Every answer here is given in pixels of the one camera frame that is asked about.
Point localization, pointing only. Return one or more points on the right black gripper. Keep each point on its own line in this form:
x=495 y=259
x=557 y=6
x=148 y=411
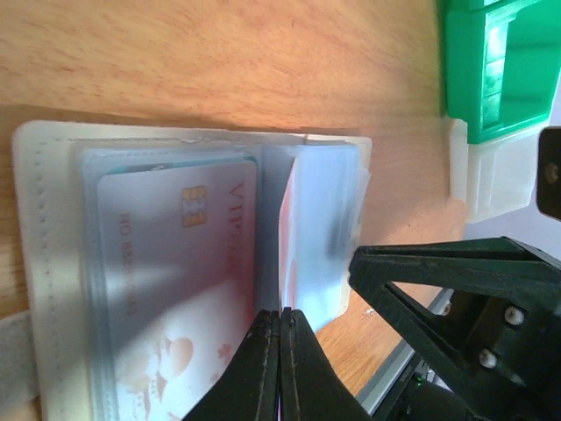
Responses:
x=484 y=313

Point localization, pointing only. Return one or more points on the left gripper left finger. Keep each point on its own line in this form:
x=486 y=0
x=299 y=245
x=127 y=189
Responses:
x=249 y=387

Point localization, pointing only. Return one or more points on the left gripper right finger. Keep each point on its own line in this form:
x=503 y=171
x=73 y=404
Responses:
x=309 y=386

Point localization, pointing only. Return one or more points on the white vip card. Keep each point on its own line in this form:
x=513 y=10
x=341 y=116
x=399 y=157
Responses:
x=177 y=253

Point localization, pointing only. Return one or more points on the beige card holder wallet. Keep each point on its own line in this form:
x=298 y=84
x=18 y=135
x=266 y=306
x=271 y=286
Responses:
x=57 y=167

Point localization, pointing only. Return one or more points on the red white card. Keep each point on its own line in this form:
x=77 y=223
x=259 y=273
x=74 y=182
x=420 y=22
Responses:
x=288 y=237

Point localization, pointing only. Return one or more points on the green plastic sorting tray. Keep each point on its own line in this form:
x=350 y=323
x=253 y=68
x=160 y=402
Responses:
x=502 y=64

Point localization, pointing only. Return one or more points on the aluminium rail frame front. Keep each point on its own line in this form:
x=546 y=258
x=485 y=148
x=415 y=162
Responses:
x=401 y=367

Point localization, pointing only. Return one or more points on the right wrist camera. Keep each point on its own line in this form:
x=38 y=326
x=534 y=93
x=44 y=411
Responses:
x=548 y=185

